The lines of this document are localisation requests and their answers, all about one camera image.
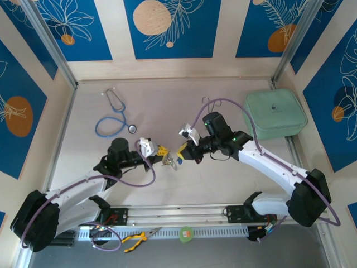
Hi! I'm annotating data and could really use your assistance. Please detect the yellow black pliers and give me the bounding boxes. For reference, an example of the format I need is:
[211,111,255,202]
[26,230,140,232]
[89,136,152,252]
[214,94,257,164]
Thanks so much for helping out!
[120,226,162,253]

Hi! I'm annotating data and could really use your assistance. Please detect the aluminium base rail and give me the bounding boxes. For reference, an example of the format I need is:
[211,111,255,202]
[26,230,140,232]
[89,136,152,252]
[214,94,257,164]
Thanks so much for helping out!
[55,205,332,229]

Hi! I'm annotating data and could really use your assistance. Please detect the grey slotted cable duct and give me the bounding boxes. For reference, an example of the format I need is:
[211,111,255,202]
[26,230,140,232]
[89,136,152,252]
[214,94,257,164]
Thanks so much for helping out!
[76,226,249,241]

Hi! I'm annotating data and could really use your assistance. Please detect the black ribbed block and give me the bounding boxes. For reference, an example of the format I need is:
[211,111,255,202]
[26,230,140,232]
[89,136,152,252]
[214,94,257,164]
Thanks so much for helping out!
[51,230,76,247]

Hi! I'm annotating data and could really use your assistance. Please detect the mint green zip pouch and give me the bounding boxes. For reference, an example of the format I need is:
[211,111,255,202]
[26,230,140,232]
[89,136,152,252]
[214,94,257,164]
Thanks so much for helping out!
[242,88,308,140]

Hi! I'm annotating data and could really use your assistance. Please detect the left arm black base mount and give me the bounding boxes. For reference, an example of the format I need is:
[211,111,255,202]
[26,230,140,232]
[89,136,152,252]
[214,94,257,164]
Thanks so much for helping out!
[97,207,129,227]

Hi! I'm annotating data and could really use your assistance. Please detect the metal keyring holder plate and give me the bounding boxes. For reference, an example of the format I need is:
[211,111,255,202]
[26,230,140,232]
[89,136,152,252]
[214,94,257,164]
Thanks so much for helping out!
[161,155,179,171]

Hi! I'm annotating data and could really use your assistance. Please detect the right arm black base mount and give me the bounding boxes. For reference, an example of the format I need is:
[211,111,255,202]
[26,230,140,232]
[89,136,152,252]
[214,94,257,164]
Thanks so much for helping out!
[225,205,278,224]

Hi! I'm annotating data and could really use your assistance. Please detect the metal wire tongs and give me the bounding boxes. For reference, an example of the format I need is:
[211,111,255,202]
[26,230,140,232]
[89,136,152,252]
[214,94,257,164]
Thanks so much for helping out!
[202,96,223,114]

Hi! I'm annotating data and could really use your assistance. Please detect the blue stethoscope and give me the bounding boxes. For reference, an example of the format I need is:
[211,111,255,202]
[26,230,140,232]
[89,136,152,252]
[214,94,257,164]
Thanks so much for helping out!
[94,88,138,138]

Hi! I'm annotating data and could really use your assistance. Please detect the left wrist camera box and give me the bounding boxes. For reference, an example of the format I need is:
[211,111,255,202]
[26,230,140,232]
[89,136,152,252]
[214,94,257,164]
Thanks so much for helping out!
[138,137,158,157]

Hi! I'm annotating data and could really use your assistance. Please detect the aluminium frame post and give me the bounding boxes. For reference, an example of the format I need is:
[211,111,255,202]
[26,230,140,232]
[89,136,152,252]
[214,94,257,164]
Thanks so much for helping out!
[21,0,78,88]
[271,0,324,84]

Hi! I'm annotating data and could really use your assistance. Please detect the green tape roll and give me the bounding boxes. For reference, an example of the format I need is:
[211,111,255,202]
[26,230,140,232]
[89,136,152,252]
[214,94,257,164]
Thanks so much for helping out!
[178,226,194,243]

